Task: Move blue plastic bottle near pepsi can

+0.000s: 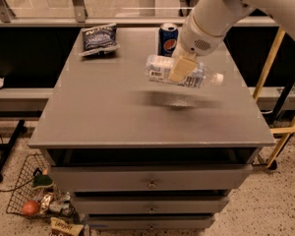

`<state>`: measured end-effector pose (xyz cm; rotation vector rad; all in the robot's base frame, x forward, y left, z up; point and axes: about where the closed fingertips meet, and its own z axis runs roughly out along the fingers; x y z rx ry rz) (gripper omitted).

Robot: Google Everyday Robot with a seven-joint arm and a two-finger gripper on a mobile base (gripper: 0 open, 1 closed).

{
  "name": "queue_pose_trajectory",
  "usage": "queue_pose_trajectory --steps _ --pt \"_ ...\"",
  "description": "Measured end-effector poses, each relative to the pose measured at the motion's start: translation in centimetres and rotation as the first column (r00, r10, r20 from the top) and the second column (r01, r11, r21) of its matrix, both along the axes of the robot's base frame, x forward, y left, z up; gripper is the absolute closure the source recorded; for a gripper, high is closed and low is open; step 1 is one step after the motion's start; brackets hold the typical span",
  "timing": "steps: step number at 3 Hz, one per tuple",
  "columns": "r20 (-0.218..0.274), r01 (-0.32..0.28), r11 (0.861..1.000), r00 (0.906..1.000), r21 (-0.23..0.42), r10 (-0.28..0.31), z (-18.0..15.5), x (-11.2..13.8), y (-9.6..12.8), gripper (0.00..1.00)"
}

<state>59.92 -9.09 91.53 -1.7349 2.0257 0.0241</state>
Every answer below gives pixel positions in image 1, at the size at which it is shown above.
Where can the top grey drawer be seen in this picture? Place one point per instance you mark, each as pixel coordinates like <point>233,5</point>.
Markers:
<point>150,178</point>

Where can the red apple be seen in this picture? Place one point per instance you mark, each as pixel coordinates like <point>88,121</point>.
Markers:
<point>30,208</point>

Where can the dark blue chip bag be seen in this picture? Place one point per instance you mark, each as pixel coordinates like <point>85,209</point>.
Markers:
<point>99,40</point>

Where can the green sponge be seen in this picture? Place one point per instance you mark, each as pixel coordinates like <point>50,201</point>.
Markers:
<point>42,181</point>

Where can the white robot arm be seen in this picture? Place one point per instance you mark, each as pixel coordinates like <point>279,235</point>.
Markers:
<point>210,21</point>

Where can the crumpled silver wrapper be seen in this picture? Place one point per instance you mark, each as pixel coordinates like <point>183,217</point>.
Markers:
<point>56,203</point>

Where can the bottom grey drawer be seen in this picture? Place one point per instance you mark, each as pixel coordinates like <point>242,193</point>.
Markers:
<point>150,222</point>

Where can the blue label plastic bottle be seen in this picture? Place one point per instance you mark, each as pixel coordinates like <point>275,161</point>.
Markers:
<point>158,69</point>

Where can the metal window rail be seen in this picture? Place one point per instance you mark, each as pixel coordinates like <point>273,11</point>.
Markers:
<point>84,13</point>

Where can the blue pepsi can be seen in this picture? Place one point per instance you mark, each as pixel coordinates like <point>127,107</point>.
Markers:
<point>167,39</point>

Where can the grey drawer cabinet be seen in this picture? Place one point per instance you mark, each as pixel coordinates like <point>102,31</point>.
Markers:
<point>106,112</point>

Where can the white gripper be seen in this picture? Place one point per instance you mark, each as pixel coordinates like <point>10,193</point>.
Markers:
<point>196,39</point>

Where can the black wire basket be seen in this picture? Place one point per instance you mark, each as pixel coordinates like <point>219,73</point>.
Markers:
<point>34,165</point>

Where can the middle grey drawer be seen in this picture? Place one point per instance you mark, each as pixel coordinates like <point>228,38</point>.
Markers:
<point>149,205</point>

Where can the yellow snack bag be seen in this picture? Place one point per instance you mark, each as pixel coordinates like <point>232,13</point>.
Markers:
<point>60,227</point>

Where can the grey drawer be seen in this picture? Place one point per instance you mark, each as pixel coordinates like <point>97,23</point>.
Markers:
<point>150,178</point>
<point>149,205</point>
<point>150,222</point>

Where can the black metal stand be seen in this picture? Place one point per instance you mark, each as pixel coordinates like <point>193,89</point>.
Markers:
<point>20,128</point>

